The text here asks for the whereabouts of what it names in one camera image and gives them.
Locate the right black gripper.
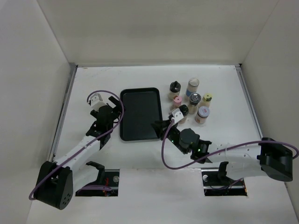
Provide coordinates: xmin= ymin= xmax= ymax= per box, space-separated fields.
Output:
xmin=151 ymin=119 xmax=188 ymax=154

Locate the black round cap spice bottle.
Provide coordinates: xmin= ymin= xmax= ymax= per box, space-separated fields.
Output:
xmin=179 ymin=105 xmax=189 ymax=124

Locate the silver lid blue label jar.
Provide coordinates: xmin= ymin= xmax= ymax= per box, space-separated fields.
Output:
xmin=185 ymin=77 xmax=199 ymax=100

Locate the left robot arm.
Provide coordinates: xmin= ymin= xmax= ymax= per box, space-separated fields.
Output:
xmin=29 ymin=93 xmax=125 ymax=210

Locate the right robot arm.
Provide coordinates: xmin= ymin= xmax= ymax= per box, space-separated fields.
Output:
xmin=152 ymin=120 xmax=299 ymax=185

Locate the black rectangular plastic tray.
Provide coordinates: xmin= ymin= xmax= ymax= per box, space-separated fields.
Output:
xmin=120 ymin=87 xmax=163 ymax=141

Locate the pink cap spice bottle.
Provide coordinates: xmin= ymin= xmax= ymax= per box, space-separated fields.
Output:
xmin=170 ymin=96 xmax=182 ymax=112

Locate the black knob cap spice bottle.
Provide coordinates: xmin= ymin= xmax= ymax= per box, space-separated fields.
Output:
xmin=168 ymin=81 xmax=181 ymax=101

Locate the black flip cap spice bottle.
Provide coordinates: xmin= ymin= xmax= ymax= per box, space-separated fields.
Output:
xmin=187 ymin=92 xmax=201 ymax=114

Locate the red label clear lid jar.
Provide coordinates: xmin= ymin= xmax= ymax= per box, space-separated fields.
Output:
xmin=195 ymin=106 xmax=210 ymax=124

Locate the yellow cap spice bottle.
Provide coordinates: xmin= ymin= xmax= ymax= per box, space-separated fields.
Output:
xmin=198 ymin=93 xmax=213 ymax=108

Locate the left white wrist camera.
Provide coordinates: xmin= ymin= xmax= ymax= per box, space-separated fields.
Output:
xmin=89 ymin=93 xmax=106 ymax=111

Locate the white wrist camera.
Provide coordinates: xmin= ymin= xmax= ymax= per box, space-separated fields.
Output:
xmin=171 ymin=108 xmax=184 ymax=125
xmin=89 ymin=93 xmax=106 ymax=111

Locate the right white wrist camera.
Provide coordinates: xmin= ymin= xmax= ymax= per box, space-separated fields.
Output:
xmin=171 ymin=108 xmax=184 ymax=125

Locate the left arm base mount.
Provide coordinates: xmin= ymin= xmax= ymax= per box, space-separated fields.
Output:
xmin=73 ymin=161 xmax=120 ymax=197

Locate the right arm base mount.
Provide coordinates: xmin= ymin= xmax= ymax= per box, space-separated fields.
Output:
xmin=201 ymin=162 xmax=247 ymax=196

